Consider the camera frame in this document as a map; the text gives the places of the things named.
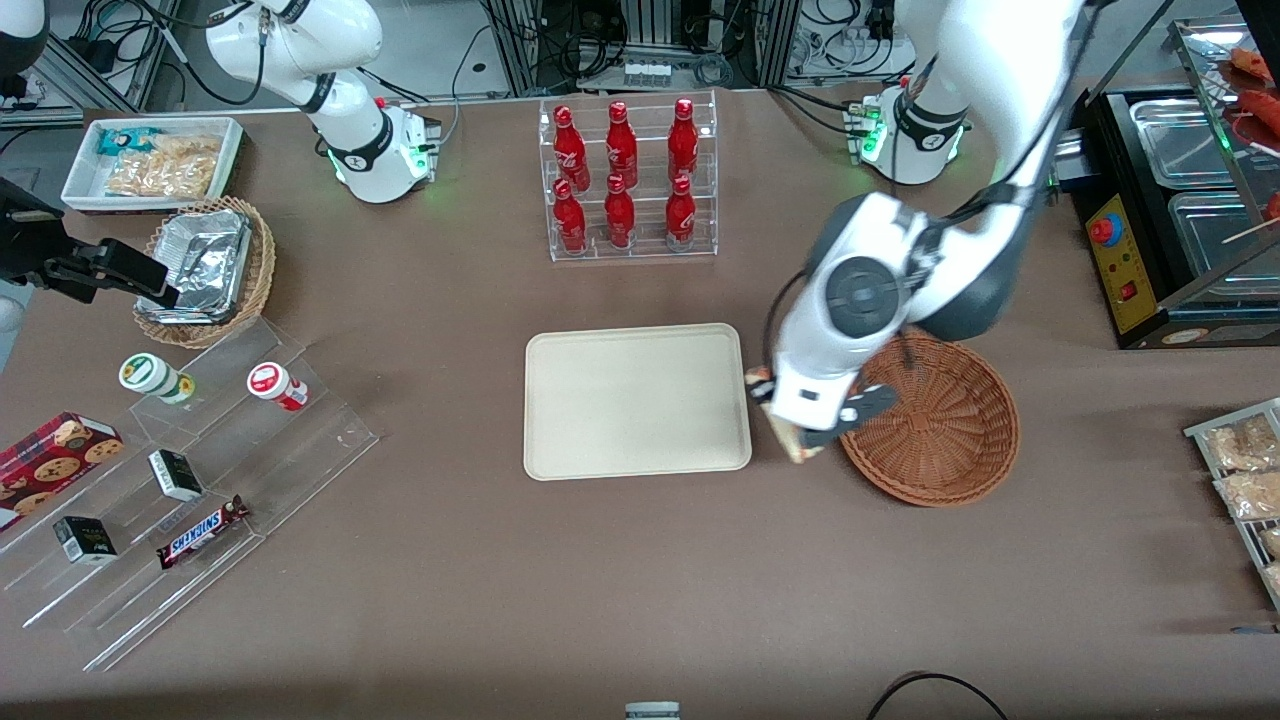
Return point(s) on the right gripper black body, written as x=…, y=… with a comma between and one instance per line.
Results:
x=30, y=255

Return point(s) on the triangular sandwich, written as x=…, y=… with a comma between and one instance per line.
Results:
x=790, y=438

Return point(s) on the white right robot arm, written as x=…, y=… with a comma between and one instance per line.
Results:
x=350, y=150

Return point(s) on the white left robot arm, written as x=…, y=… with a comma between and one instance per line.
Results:
x=960, y=60

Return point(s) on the light tan wicker basket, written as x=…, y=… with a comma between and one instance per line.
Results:
x=262, y=270

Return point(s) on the cream rectangular plastic tray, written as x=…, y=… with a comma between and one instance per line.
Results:
x=635, y=400

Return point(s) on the brown round wicker basket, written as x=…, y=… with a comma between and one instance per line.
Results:
x=950, y=440

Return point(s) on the tray of packaged snacks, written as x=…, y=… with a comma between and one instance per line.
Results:
x=1200, y=432

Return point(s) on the stack of aluminium foil trays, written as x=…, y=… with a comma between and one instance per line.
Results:
x=205, y=260

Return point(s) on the white rectangular bin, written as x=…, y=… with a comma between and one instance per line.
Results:
x=80, y=175

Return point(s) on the clear bag of yellow chips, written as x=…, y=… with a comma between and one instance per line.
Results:
x=150, y=180
x=190, y=148

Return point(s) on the green lid white cup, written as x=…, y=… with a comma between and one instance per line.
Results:
x=150, y=375

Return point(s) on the teal snack packet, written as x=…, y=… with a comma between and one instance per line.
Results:
x=122, y=140

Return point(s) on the red lid white cup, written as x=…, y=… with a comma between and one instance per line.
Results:
x=272, y=383

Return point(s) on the clear acrylic bottle rack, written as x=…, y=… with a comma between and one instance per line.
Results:
x=650, y=250

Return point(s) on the red tartan cookie box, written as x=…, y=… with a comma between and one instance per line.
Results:
x=50, y=465

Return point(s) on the red cola bottle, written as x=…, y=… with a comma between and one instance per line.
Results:
x=683, y=140
x=569, y=220
x=680, y=215
x=621, y=145
x=569, y=145
x=619, y=215

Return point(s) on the small black carton box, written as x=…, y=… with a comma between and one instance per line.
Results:
x=176, y=476
x=85, y=540

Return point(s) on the clear acrylic stepped shelf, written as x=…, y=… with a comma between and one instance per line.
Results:
x=300, y=450

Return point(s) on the Snickers chocolate bar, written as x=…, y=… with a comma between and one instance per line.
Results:
x=200, y=532

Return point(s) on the black food warmer machine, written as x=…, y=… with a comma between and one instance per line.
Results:
x=1120, y=265

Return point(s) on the white power strip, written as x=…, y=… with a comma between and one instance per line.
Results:
x=646, y=74

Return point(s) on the red emergency stop button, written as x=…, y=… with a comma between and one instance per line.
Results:
x=1105, y=230

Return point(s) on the small grey device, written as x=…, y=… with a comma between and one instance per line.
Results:
x=652, y=712

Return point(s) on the grey box with green light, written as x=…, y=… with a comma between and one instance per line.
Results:
x=1070, y=165

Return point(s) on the stainless steel pan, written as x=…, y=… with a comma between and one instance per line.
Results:
x=1210, y=230
x=1180, y=140

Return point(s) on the clear bag of beige snacks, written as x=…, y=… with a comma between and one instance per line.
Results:
x=1255, y=495
x=1274, y=580
x=1245, y=445
x=1272, y=542

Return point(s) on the wooden skewer with sausage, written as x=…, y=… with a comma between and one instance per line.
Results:
x=1250, y=232

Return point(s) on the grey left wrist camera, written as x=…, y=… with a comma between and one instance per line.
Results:
x=860, y=408

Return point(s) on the aluminium frame rack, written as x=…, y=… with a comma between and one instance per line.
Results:
x=520, y=60

